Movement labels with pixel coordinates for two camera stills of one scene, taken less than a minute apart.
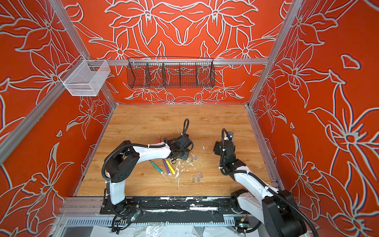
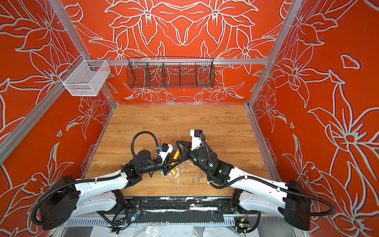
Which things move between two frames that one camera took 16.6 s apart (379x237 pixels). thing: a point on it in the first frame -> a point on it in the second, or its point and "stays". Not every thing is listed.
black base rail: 183,205 stays
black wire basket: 169,72 stays
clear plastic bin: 85,77 stays
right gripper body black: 218,150 -> 195,158
